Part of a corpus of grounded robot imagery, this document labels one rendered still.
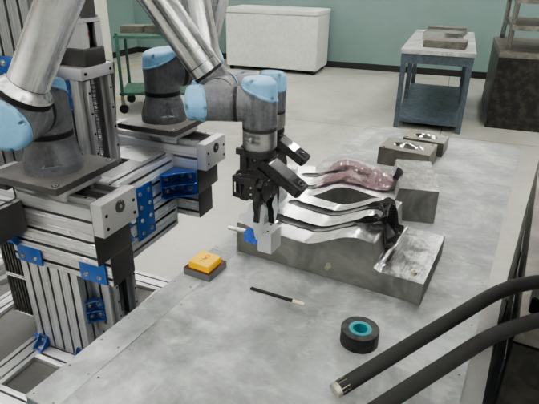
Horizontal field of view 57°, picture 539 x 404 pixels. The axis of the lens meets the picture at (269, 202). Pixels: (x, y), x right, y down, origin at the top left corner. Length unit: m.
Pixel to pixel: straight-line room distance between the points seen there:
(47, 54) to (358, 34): 7.67
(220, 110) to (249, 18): 7.14
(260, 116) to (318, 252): 0.40
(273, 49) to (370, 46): 1.62
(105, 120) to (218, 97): 0.63
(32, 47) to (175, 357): 0.68
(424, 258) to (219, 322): 0.53
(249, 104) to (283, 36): 6.98
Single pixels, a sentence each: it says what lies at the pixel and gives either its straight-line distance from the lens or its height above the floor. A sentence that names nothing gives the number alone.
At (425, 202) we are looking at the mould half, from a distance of 1.59.
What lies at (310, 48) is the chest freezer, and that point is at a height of 0.40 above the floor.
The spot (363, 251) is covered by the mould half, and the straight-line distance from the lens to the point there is 1.21.
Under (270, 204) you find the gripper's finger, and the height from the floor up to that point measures 1.01.
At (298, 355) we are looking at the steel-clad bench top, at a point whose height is 0.80.
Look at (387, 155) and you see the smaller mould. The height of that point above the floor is 0.84.
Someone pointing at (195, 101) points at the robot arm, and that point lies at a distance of 1.05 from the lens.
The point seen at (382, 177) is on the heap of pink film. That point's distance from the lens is 1.65.
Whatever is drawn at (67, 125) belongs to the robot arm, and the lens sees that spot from 1.33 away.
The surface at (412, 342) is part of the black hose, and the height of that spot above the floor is 0.87.
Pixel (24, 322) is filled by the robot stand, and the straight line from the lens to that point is 2.27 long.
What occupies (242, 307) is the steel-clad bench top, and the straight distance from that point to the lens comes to 1.17.
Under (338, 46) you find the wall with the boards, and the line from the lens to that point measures 8.68.
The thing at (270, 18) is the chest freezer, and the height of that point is 0.80.
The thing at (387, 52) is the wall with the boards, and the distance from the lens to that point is 8.55.
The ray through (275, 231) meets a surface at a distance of 1.15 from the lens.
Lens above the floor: 1.51
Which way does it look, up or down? 25 degrees down
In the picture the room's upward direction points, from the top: 1 degrees clockwise
